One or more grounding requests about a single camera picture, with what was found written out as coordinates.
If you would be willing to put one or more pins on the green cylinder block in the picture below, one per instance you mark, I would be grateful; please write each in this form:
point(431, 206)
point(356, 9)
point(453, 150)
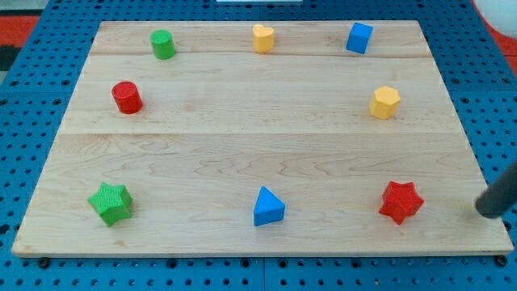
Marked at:
point(162, 44)

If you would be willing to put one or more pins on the red cylinder block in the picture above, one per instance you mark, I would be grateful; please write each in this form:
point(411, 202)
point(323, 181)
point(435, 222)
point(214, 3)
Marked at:
point(127, 97)

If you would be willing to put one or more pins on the blue triangle block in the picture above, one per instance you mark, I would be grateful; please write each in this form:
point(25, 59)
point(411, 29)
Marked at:
point(268, 208)

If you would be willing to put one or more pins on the yellow hexagon block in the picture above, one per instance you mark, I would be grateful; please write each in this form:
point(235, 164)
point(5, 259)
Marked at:
point(384, 102)

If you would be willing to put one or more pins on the green star block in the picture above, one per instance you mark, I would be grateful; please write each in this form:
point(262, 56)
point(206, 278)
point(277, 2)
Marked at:
point(112, 203)

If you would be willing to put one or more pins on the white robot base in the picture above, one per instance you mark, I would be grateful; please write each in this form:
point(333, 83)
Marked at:
point(499, 14)

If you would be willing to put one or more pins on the red star block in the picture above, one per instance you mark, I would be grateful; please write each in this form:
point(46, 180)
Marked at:
point(400, 201)

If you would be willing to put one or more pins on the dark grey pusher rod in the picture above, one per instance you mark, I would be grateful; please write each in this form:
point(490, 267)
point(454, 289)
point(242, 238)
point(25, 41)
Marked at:
point(499, 196)

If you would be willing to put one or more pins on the blue cube block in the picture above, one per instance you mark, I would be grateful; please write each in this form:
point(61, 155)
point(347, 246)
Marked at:
point(359, 37)

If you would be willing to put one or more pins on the wooden board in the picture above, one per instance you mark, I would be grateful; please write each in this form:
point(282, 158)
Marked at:
point(219, 121)

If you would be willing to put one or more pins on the yellow heart block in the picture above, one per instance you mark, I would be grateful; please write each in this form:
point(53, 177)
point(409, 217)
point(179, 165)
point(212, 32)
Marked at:
point(263, 38)

